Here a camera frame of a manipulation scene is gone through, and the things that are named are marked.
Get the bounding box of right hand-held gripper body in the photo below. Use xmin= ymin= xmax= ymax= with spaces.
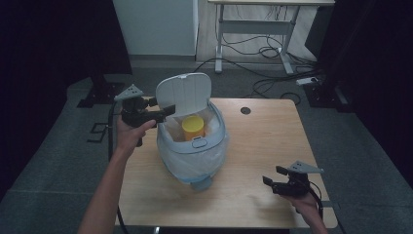
xmin=274 ymin=160 xmax=325 ymax=198

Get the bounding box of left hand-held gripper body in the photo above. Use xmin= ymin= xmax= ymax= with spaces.
xmin=113 ymin=84 xmax=157 ymax=129

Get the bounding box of grey white pedal trash can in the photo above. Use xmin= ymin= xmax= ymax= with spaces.
xmin=155 ymin=72 xmax=228 ymax=192

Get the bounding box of yellow can with lid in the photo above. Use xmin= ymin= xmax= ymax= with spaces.
xmin=181 ymin=114 xmax=207 ymax=142

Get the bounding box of person's right hand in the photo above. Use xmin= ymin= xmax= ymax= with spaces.
xmin=282 ymin=190 xmax=321 ymax=219

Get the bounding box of person's left hand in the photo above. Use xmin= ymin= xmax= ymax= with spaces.
xmin=114 ymin=116 xmax=158 ymax=159

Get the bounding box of grey tape strip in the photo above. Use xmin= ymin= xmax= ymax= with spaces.
xmin=320 ymin=200 xmax=341 ymax=210

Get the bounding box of black stand base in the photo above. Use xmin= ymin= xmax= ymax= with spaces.
xmin=76 ymin=73 xmax=126 ymax=109
xmin=303 ymin=82 xmax=355 ymax=114

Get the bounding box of clear plastic bin liner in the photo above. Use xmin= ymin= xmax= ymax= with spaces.
xmin=157 ymin=110 xmax=230 ymax=187

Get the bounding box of white cabinet panel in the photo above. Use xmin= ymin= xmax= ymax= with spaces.
xmin=111 ymin=0 xmax=200 ymax=57

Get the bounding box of white power strip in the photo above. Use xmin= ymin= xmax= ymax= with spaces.
xmin=295 ymin=75 xmax=321 ymax=87

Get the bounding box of dark curtain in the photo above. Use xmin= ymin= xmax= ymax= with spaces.
xmin=305 ymin=0 xmax=413 ymax=183
xmin=0 ymin=0 xmax=133 ymax=203

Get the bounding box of right hand-held gripper black cable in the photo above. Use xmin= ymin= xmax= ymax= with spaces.
xmin=307 ymin=180 xmax=325 ymax=219

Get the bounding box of black coiled floor cable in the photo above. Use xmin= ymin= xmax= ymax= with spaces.
xmin=251 ymin=77 xmax=303 ymax=106

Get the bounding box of long black floor cable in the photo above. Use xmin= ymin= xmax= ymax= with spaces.
xmin=193 ymin=57 xmax=322 ymax=81

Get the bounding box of black cable bundle under desk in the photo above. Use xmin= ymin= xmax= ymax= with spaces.
xmin=220 ymin=32 xmax=319 ymax=66

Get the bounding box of white metal frame desk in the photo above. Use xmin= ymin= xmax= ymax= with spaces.
xmin=207 ymin=0 xmax=336 ymax=76

